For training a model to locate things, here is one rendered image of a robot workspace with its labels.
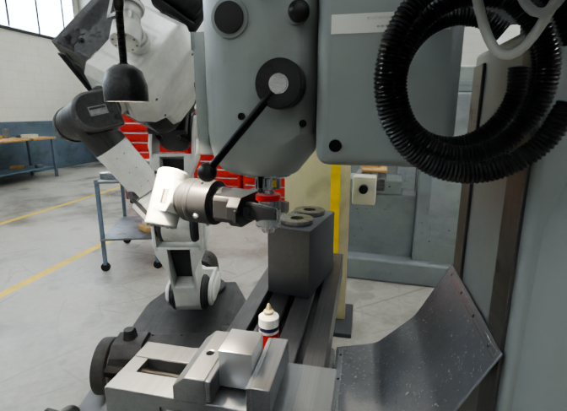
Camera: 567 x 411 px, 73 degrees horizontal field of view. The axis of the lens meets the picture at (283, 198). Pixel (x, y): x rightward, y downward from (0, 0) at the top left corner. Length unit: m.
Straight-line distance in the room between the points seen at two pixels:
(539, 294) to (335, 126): 0.34
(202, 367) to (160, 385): 0.08
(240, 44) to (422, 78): 0.26
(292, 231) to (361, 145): 0.48
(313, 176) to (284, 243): 1.47
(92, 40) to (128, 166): 0.33
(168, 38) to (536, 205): 0.89
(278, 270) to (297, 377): 0.42
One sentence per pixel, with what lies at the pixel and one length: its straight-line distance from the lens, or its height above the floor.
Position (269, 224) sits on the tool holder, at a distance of 0.70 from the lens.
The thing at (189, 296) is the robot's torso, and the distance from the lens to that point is 1.61.
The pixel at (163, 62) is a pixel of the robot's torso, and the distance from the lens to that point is 1.08.
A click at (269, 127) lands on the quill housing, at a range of 0.59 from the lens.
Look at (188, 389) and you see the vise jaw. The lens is 0.63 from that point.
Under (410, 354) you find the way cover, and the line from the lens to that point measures 0.86.
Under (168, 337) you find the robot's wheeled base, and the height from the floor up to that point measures 0.59.
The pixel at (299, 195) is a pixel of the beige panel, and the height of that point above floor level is 0.89.
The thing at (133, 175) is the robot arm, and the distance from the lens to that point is 1.06.
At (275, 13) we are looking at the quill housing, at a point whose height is 1.55.
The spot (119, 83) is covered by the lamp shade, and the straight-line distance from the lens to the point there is 0.69.
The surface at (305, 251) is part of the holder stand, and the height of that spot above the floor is 1.07.
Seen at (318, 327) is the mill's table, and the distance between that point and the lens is 0.92.
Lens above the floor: 1.42
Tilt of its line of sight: 13 degrees down
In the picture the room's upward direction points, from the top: straight up
